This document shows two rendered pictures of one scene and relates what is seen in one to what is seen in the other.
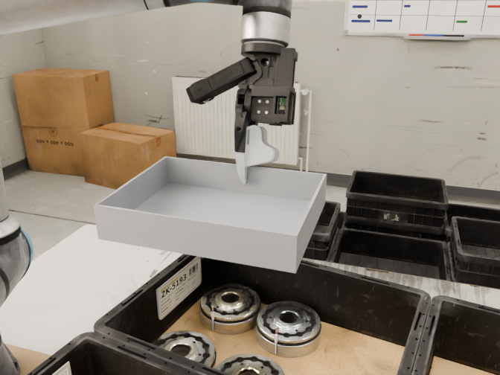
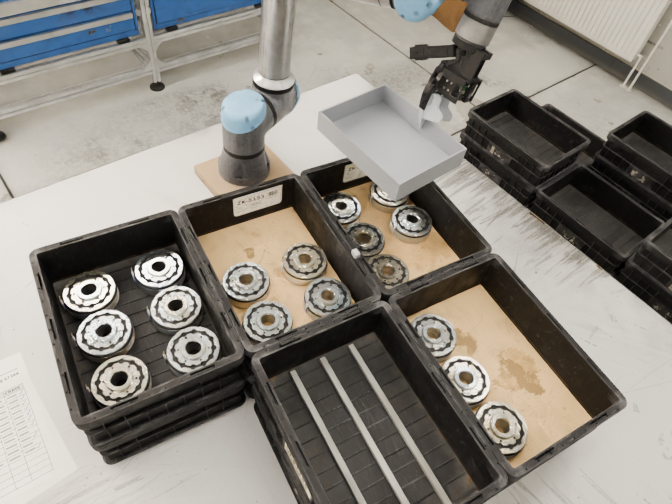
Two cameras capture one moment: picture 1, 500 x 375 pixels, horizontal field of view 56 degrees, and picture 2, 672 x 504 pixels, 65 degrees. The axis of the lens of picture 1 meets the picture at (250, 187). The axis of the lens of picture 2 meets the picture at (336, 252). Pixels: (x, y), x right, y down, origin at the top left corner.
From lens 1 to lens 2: 0.62 m
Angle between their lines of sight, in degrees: 35
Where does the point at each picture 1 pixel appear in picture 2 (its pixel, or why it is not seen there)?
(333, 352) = (425, 250)
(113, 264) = not seen: hidden behind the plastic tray
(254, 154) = (430, 113)
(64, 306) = (311, 137)
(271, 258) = (387, 188)
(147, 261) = not seen: hidden behind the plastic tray
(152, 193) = (365, 107)
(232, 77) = (438, 54)
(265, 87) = (452, 74)
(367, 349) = (446, 259)
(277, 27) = (478, 34)
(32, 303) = (294, 126)
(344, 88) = not seen: outside the picture
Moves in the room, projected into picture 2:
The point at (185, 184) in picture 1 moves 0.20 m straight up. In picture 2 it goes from (390, 108) to (408, 29)
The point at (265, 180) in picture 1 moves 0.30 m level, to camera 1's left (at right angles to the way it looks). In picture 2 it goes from (433, 132) to (324, 79)
